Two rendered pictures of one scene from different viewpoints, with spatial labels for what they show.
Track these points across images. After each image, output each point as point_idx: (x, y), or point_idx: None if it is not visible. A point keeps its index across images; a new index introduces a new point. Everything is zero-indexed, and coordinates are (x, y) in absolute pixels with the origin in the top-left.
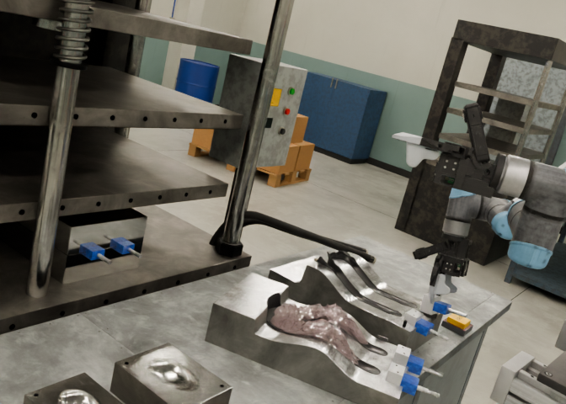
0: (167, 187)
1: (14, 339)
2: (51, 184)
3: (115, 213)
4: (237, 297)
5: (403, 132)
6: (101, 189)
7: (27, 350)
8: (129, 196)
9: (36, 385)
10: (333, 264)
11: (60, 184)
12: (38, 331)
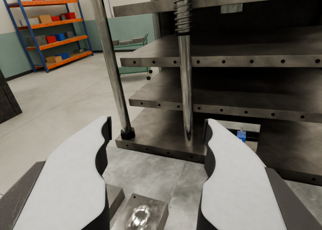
0: (283, 109)
1: (149, 158)
2: (183, 96)
3: (242, 117)
4: None
5: (99, 117)
6: (230, 102)
7: (145, 165)
8: (244, 109)
9: (124, 180)
10: None
11: (186, 97)
12: (160, 159)
